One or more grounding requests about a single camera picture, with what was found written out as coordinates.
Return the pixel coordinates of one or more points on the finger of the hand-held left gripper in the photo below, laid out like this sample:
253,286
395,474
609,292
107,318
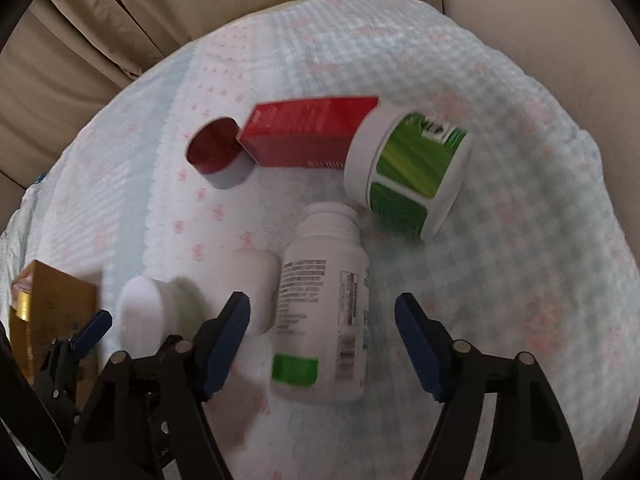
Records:
92,331

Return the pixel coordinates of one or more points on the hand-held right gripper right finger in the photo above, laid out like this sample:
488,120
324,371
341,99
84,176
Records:
419,345

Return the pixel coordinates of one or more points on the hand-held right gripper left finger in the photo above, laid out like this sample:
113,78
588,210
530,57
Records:
226,345

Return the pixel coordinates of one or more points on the white pill bottle green label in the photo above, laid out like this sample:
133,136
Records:
325,310

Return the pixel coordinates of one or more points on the gold cardboard box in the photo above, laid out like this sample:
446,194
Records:
47,310

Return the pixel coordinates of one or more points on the small white round jar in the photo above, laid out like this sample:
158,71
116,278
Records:
150,310

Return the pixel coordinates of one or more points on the checked blanket with pink print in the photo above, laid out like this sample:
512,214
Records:
500,285

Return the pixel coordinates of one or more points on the white jar green striped label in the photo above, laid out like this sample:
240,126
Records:
407,172

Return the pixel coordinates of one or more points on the red oval tin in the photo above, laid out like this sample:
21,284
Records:
215,152

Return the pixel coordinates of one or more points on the red rectangular box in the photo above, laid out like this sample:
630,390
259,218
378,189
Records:
305,130

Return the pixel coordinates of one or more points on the beige curtain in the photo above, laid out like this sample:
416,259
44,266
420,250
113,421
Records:
125,25

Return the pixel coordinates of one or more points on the beige upholstered furniture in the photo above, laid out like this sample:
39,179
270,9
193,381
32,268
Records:
560,25

